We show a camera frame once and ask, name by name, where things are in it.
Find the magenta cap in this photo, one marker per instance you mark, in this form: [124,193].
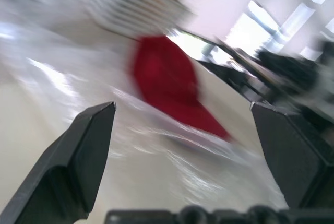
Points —
[167,83]

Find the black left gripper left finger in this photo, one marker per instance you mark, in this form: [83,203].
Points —
[62,166]

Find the white perforated plastic basket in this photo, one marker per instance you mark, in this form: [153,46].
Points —
[135,7]

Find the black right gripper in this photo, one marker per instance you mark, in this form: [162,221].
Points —
[287,72]

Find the clear plastic bag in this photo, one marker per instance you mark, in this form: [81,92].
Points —
[78,83]

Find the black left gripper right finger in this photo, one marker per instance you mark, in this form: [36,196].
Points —
[292,156]

